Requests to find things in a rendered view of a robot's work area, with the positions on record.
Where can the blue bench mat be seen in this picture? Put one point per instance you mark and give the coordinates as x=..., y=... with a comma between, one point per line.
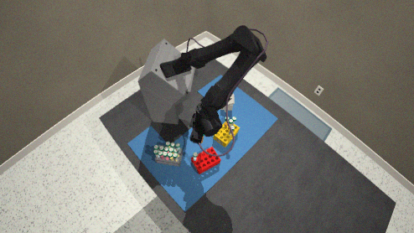
x=184, y=184

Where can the yellow rack with round wells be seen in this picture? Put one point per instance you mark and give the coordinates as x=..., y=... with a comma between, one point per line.
x=223, y=133

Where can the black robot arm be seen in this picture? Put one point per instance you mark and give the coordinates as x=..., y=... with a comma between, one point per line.
x=243, y=41

